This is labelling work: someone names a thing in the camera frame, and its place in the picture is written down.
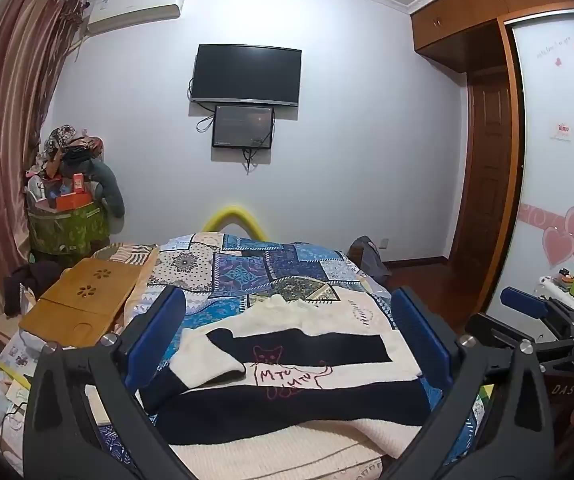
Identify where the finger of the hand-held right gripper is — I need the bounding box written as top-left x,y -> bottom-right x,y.
464,312 -> 540,361
500,287 -> 570,333

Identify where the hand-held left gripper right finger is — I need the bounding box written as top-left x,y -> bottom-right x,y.
381,286 -> 555,480

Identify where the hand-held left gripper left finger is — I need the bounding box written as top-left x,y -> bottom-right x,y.
22,286 -> 199,480

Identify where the navy and white striped sweater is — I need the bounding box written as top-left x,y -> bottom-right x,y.
137,294 -> 435,447

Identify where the dark clothes heap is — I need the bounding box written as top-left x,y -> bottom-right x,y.
1,260 -> 64,317

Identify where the pile of clothes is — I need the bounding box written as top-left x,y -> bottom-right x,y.
26,125 -> 126,233

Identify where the wooden lap desk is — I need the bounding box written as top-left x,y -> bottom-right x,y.
18,256 -> 144,349

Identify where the beige striped pillow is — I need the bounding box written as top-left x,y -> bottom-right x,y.
91,242 -> 161,267

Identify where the grey backpack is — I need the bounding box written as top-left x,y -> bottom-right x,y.
349,235 -> 393,287

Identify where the blue patchwork bed blanket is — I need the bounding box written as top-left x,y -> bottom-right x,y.
94,232 -> 490,480

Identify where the green storage bin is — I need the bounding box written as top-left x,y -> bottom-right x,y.
27,202 -> 111,267

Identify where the white sliding door with hearts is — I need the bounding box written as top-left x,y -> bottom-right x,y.
486,7 -> 574,323

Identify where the brown wooden door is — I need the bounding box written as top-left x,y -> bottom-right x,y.
448,72 -> 514,272

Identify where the yellow foam arc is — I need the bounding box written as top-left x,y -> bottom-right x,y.
202,205 -> 268,239

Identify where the white printed cardboard box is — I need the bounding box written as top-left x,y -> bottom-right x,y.
0,331 -> 43,391

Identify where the orange box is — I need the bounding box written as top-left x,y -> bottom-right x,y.
54,194 -> 94,211

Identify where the cream knit cloth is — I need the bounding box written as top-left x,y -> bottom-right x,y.
169,415 -> 420,480

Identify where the pink striped curtain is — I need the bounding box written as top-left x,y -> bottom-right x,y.
0,0 -> 89,356

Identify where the brown wooden wardrobe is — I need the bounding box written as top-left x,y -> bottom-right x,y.
409,0 -> 574,266

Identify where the white air conditioner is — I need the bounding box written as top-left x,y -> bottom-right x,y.
86,0 -> 188,37

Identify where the small black wall monitor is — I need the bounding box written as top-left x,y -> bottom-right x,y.
211,104 -> 276,150

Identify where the black wall television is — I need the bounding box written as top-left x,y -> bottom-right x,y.
190,44 -> 303,108

